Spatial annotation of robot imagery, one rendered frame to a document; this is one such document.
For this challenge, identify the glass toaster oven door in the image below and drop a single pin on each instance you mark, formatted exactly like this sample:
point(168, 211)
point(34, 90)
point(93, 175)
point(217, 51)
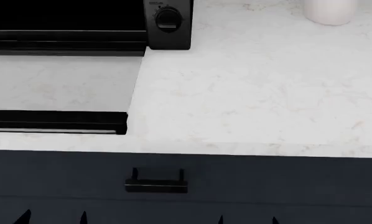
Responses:
point(55, 118)

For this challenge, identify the black oven control knob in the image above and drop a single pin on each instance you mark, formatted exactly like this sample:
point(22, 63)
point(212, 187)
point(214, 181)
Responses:
point(169, 19)

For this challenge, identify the dark blue cabinet drawer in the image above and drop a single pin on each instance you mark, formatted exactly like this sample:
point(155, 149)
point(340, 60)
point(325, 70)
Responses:
point(267, 186)

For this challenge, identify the white cylindrical jar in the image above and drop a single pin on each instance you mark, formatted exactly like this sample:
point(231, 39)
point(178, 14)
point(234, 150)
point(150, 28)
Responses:
point(329, 11)

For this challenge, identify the black toaster oven body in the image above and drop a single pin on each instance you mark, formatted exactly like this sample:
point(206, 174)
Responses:
point(169, 39)

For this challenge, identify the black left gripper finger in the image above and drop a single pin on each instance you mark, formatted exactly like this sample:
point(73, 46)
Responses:
point(84, 219)
point(25, 219)

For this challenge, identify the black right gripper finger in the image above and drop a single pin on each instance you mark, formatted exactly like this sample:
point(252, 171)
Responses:
point(220, 220)
point(275, 221)

